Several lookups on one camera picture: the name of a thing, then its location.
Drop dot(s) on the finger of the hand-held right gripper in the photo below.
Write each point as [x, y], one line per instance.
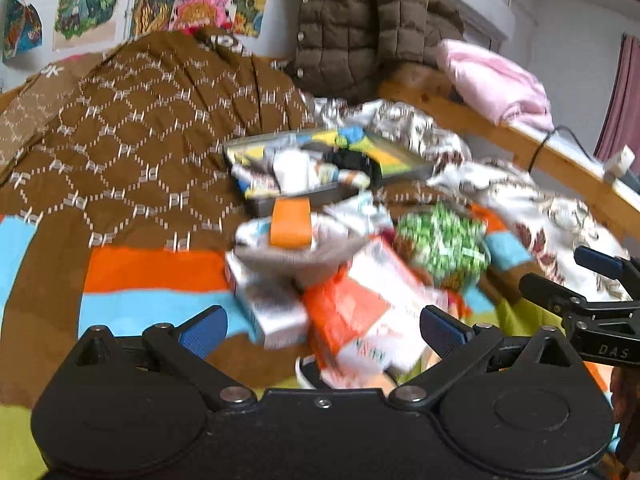
[597, 259]
[550, 295]

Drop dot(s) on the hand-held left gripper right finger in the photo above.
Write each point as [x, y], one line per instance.
[442, 330]

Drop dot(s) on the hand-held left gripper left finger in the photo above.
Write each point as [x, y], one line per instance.
[202, 332]

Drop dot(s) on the grey brown sock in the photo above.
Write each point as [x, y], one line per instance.
[310, 255]

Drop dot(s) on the orange cloth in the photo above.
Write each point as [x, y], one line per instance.
[290, 222]

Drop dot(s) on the white printed sock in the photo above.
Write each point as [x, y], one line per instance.
[255, 182]

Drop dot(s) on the grey metal tray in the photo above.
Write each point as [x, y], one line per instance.
[400, 162]

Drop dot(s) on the black printed sock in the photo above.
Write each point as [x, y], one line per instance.
[350, 160]

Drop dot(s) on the person's right forearm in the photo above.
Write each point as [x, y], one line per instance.
[627, 410]

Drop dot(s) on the white cardboard box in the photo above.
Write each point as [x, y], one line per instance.
[270, 310]

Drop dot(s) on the colourful striped blanket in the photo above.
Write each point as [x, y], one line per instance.
[150, 270]

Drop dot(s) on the green white speckled bag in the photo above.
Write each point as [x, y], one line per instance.
[440, 245]

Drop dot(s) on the orange white plastic bag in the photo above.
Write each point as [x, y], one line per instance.
[360, 305]

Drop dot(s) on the floral satin quilt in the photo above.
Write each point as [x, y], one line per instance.
[525, 195]

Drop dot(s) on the small white box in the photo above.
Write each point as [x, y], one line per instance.
[617, 162]

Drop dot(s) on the maroon curtain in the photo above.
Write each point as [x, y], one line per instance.
[622, 100]

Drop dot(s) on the pink blanket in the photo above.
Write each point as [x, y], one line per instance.
[495, 85]

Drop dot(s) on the brown patterned quilt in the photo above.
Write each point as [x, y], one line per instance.
[140, 135]

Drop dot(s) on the white air conditioner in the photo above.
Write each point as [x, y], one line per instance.
[480, 0]

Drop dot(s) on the brown puffer jacket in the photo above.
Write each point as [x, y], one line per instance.
[360, 25]

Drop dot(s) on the pink cartoon girl poster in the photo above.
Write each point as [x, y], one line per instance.
[202, 7]

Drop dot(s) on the blond cartoon child poster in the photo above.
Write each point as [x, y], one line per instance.
[85, 0]

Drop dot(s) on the crumpled colourful poster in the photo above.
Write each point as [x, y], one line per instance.
[20, 25]

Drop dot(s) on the wooden bed frame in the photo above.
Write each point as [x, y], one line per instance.
[500, 130]

